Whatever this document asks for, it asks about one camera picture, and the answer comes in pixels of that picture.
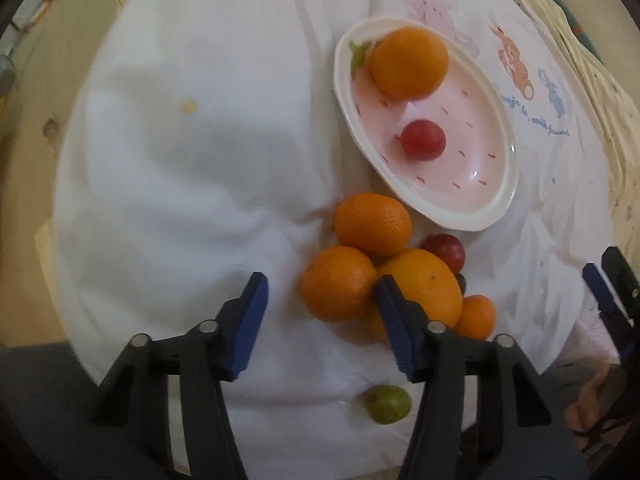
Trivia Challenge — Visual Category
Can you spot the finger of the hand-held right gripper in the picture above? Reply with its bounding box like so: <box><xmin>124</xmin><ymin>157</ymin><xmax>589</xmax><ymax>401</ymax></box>
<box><xmin>601</xmin><ymin>246</ymin><xmax>640</xmax><ymax>306</ymax></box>
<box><xmin>582</xmin><ymin>262</ymin><xmax>632</xmax><ymax>356</ymax></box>

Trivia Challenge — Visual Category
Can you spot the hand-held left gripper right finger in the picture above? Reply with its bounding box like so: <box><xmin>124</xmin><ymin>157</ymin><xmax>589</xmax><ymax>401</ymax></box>
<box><xmin>374</xmin><ymin>274</ymin><xmax>589</xmax><ymax>480</ymax></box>

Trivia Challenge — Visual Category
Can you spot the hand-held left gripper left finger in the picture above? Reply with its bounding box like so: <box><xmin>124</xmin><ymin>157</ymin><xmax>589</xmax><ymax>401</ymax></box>
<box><xmin>95</xmin><ymin>272</ymin><xmax>270</xmax><ymax>480</ymax></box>

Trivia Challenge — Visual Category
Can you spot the large orange with dark dot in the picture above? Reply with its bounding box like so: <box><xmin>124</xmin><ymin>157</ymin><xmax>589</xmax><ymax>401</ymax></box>
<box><xmin>376</xmin><ymin>248</ymin><xmax>463</xmax><ymax>333</ymax></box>

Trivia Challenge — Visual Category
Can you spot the medium orange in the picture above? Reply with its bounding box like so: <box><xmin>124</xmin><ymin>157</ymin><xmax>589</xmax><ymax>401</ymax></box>
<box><xmin>299</xmin><ymin>245</ymin><xmax>378</xmax><ymax>323</ymax></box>
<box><xmin>333</xmin><ymin>192</ymin><xmax>413</xmax><ymax>257</ymax></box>

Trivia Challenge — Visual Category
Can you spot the small orange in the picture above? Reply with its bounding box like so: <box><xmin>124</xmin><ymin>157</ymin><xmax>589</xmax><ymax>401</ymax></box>
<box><xmin>453</xmin><ymin>294</ymin><xmax>497</xmax><ymax>341</ymax></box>

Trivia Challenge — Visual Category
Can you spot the green fruit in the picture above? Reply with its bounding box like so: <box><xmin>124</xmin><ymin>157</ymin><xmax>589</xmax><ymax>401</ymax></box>
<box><xmin>363</xmin><ymin>384</ymin><xmax>412</xmax><ymax>425</ymax></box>

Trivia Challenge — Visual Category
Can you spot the red cherry tomato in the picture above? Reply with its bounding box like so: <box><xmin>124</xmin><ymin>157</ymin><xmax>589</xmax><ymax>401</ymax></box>
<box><xmin>401</xmin><ymin>119</ymin><xmax>447</xmax><ymax>162</ymax></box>
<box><xmin>420</xmin><ymin>233</ymin><xmax>466</xmax><ymax>274</ymax></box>

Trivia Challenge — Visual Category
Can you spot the pink oval plate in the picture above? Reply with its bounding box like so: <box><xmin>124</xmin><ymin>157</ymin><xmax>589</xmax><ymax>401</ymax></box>
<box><xmin>333</xmin><ymin>16</ymin><xmax>520</xmax><ymax>232</ymax></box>

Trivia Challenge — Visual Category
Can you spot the person's right hand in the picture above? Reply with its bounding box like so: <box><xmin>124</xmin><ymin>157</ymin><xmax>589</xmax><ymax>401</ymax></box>
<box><xmin>564</xmin><ymin>364</ymin><xmax>632</xmax><ymax>457</ymax></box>

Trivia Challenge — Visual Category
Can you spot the white printed cloth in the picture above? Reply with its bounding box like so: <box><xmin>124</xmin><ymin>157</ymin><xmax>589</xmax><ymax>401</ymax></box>
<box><xmin>51</xmin><ymin>0</ymin><xmax>623</xmax><ymax>463</ymax></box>

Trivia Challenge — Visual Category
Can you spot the cream quilt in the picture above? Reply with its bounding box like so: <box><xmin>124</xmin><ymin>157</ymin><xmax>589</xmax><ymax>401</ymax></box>
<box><xmin>500</xmin><ymin>0</ymin><xmax>640</xmax><ymax>281</ymax></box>

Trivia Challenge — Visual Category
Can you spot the teal cloth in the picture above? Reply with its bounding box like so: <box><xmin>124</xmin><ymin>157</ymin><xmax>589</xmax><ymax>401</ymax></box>
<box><xmin>539</xmin><ymin>0</ymin><xmax>607</xmax><ymax>63</ymax></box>

